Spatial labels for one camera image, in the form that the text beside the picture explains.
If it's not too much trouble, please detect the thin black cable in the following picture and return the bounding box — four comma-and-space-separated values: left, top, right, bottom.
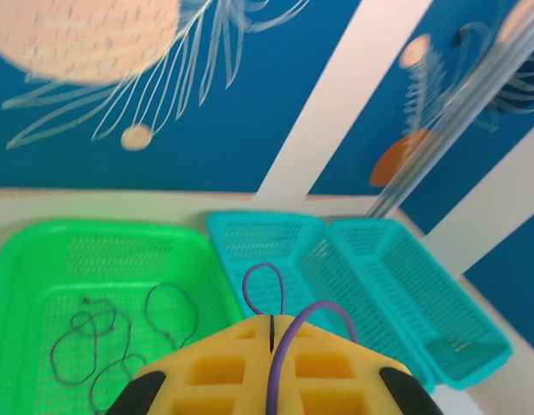
49, 283, 200, 412

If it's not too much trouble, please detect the green plastic mesh basket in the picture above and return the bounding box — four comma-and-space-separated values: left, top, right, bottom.
0, 219, 246, 415

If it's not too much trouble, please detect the teal plastic mesh basket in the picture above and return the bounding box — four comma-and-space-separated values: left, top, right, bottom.
327, 217, 514, 393
206, 210, 439, 394

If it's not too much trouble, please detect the thin purple cable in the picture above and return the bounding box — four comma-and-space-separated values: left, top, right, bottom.
243, 262, 359, 415

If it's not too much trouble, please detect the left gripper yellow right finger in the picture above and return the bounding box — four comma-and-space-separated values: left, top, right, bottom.
270, 314, 444, 415

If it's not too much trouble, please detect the clear plastic pole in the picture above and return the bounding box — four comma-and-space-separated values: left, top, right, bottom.
364, 0, 534, 220

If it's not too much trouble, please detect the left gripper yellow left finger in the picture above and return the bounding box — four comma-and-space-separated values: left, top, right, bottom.
103, 315, 273, 415

